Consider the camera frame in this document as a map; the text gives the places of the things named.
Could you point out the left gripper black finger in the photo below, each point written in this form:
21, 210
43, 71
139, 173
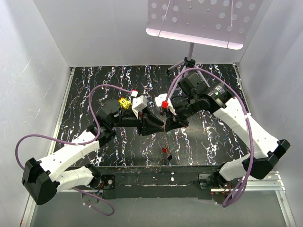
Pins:
151, 129
153, 120

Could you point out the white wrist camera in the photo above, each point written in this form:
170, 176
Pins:
138, 104
161, 102

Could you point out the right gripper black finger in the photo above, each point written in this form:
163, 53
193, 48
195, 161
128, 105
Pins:
180, 125
170, 121

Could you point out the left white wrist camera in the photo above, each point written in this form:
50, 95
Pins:
138, 104

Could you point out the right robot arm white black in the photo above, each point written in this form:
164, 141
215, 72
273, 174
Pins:
219, 100

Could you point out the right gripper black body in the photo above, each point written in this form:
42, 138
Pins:
186, 108

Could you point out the lilac music stand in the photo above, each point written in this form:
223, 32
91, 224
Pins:
227, 24

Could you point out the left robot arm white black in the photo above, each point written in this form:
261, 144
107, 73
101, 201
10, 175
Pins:
44, 178

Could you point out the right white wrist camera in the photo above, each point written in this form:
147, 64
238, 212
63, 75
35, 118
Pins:
161, 102

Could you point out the yellow owl number block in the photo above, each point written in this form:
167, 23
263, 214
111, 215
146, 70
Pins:
124, 103

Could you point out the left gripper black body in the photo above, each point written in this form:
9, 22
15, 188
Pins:
128, 119

